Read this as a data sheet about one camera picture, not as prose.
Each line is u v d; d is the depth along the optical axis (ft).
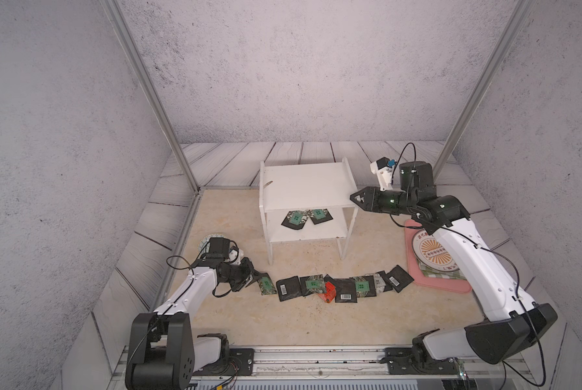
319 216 2.96
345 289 2.86
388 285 2.92
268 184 2.53
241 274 2.48
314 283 2.92
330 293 2.84
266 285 2.71
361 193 2.19
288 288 2.91
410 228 1.94
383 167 2.08
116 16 2.32
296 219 2.91
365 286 2.86
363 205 2.12
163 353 1.33
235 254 2.54
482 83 2.79
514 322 1.25
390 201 1.94
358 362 2.44
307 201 2.38
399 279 2.92
